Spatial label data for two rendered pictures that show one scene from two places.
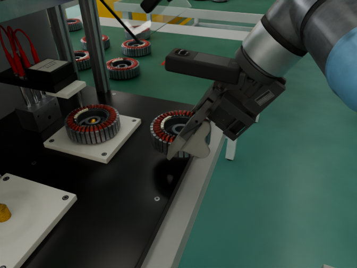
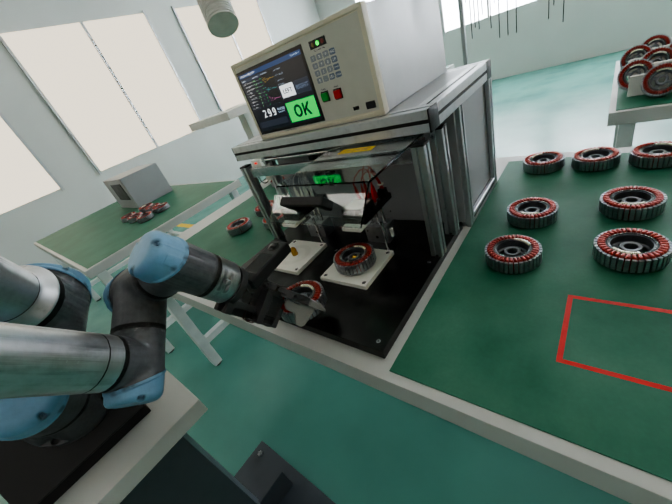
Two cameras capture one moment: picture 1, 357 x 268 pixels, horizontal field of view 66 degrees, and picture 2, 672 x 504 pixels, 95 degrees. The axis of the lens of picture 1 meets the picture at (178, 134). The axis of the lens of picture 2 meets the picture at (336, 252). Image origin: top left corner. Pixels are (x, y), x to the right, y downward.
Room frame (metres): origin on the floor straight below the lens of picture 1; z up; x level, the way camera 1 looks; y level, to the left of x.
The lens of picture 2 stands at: (0.78, -0.46, 1.25)
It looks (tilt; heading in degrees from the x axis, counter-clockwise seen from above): 30 degrees down; 117
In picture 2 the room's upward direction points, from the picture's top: 21 degrees counter-clockwise
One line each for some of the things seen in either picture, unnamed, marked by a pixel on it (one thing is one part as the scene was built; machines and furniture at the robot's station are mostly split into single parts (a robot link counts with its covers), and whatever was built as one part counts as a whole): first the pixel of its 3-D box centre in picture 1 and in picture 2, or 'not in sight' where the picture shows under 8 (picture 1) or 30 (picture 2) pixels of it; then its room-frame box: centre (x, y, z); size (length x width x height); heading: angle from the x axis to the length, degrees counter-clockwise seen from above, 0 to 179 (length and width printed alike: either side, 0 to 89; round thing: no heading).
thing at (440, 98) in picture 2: not in sight; (351, 115); (0.49, 0.53, 1.09); 0.68 x 0.44 x 0.05; 160
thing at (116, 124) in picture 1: (93, 123); (354, 258); (0.49, 0.18, 0.80); 0.11 x 0.11 x 0.04
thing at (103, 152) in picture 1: (95, 132); (357, 265); (0.49, 0.18, 0.78); 0.15 x 0.15 x 0.01; 70
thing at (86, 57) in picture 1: (77, 60); (531, 212); (0.93, 0.35, 0.77); 0.11 x 0.11 x 0.04
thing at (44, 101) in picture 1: (39, 112); (380, 230); (0.54, 0.32, 0.80); 0.08 x 0.05 x 0.06; 160
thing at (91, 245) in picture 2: not in sight; (152, 251); (-1.79, 1.22, 0.37); 1.85 x 1.10 x 0.75; 160
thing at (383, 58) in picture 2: not in sight; (342, 68); (0.50, 0.52, 1.22); 0.44 x 0.39 x 0.20; 160
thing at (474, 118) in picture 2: not in sight; (476, 152); (0.82, 0.49, 0.91); 0.28 x 0.03 x 0.32; 70
